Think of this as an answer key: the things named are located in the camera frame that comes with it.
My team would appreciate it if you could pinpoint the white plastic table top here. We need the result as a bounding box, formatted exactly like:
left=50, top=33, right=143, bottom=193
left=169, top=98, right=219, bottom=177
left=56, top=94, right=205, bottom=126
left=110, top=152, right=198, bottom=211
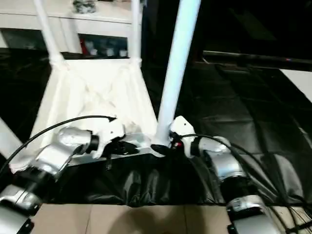
left=9, top=57, right=172, bottom=172

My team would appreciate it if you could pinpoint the black mat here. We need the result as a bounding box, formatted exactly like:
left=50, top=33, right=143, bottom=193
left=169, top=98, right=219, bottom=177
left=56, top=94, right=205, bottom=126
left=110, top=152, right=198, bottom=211
left=0, top=47, right=312, bottom=208

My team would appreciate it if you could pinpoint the black bar with red light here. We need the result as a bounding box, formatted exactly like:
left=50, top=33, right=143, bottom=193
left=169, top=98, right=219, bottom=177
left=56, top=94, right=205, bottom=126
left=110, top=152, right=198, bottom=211
left=202, top=50, right=312, bottom=68

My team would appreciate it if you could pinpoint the white cabinet with glass doors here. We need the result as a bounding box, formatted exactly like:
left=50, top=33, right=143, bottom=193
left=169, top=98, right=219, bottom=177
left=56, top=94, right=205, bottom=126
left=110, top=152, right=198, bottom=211
left=0, top=0, right=144, bottom=57

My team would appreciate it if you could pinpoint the flat white board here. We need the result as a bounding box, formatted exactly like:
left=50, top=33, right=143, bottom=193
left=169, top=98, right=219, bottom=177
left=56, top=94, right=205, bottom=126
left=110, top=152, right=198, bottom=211
left=279, top=69, right=312, bottom=103

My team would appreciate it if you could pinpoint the dark object on cabinet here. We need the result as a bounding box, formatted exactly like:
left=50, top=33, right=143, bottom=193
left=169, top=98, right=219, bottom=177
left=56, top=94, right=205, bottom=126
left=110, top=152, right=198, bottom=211
left=73, top=0, right=98, bottom=13

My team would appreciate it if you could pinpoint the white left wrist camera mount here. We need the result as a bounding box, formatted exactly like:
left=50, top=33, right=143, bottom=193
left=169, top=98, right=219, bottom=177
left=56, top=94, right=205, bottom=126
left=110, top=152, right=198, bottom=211
left=96, top=119, right=127, bottom=158

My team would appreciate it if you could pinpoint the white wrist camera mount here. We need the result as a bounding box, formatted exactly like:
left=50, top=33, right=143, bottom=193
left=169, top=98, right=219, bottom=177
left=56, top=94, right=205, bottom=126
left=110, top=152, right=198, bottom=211
left=169, top=116, right=196, bottom=158
left=96, top=119, right=127, bottom=158

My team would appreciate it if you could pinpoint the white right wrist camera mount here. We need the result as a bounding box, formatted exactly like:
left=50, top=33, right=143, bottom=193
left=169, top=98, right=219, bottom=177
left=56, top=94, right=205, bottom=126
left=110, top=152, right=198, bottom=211
left=169, top=116, right=196, bottom=158

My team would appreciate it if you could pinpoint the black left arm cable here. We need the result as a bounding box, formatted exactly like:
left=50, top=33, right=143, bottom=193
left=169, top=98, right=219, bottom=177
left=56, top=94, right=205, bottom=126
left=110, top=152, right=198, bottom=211
left=0, top=115, right=117, bottom=174

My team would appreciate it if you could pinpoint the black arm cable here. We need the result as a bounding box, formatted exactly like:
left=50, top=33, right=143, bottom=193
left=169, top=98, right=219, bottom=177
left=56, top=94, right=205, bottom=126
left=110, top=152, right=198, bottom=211
left=174, top=133, right=312, bottom=234
left=0, top=115, right=117, bottom=174

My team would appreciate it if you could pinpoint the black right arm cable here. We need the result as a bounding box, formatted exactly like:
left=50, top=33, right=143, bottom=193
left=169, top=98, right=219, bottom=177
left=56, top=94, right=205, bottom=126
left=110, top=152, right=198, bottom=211
left=174, top=133, right=312, bottom=234

